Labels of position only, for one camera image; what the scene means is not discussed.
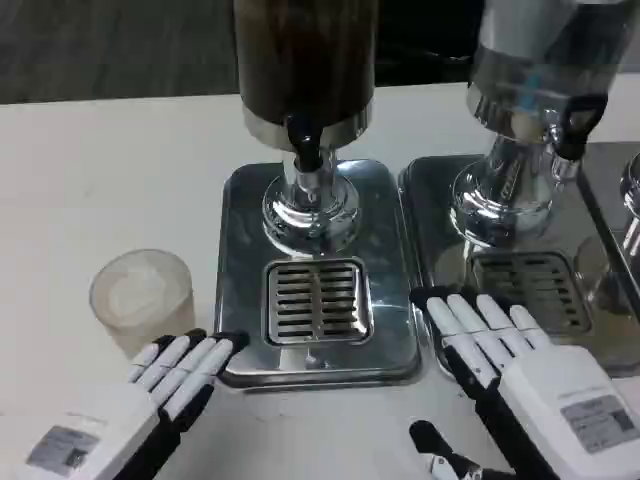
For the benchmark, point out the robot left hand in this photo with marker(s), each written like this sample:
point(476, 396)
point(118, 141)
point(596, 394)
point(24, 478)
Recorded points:
point(100, 430)

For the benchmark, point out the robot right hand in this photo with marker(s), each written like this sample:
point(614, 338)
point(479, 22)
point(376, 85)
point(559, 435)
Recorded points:
point(540, 400)

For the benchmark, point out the clear ribbed glass cup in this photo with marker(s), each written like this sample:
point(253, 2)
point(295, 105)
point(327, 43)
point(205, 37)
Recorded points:
point(142, 300)

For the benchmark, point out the clear empty drink dispenser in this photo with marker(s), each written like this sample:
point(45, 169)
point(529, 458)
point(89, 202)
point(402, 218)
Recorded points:
point(525, 60)

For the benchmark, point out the black dispenser tap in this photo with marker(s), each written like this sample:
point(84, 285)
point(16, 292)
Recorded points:
point(305, 145)

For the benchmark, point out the dark drink dispenser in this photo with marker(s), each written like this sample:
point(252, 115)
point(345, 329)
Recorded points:
point(300, 50)

